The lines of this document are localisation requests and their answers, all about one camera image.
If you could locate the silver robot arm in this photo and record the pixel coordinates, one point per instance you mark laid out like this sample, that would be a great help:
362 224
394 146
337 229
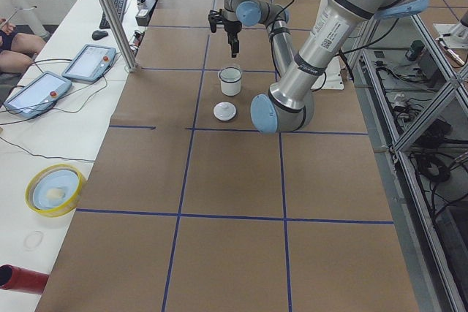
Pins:
288 104

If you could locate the white enamel mug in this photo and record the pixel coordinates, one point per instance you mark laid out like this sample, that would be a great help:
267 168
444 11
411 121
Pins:
230 89

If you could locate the seated person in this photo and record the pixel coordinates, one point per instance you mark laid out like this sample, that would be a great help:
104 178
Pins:
17 49

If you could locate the red cylinder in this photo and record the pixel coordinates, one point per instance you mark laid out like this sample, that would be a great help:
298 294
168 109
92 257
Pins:
19 279

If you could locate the white mug lid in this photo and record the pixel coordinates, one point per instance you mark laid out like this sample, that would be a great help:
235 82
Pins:
224 111

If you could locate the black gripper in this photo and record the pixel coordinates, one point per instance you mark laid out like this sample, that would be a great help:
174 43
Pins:
231 28

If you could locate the aluminium frame post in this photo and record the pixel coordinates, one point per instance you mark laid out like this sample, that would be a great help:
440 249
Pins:
119 34

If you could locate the yellow rimmed bowl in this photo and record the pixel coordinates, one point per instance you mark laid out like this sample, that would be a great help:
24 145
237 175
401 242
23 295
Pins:
55 191

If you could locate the clear round lid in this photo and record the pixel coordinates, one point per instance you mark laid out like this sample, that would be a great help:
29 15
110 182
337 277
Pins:
33 240

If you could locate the teach pendant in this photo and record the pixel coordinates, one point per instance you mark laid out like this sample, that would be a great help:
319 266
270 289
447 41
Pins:
38 96
90 63

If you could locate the black computer mouse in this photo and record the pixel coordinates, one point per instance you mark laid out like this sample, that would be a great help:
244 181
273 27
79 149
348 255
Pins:
99 34

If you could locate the near teach pendant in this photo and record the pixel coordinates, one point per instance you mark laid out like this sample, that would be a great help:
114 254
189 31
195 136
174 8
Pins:
38 96

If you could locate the far teach pendant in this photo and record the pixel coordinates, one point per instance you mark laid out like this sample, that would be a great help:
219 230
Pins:
90 63

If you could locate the clear plastic funnel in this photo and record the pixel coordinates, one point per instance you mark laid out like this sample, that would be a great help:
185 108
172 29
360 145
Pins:
230 74

